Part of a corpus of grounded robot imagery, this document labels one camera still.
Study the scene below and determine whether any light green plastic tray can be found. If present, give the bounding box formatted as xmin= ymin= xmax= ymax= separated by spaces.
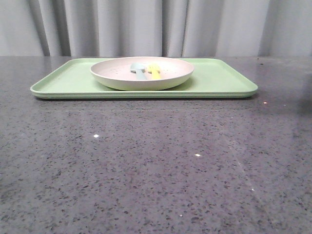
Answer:
xmin=30 ymin=58 xmax=258 ymax=99

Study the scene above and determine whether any beige speckled plate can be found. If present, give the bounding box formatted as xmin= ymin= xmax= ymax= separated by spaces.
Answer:
xmin=90 ymin=57 xmax=195 ymax=91

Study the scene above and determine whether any light blue plastic spoon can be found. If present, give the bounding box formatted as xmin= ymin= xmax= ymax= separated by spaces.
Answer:
xmin=130 ymin=62 xmax=147 ymax=80

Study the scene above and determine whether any grey pleated curtain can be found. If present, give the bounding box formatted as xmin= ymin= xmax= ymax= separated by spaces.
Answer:
xmin=0 ymin=0 xmax=312 ymax=57

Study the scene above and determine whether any yellow plastic fork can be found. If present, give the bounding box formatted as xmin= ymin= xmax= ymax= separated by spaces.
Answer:
xmin=147 ymin=63 xmax=161 ymax=79

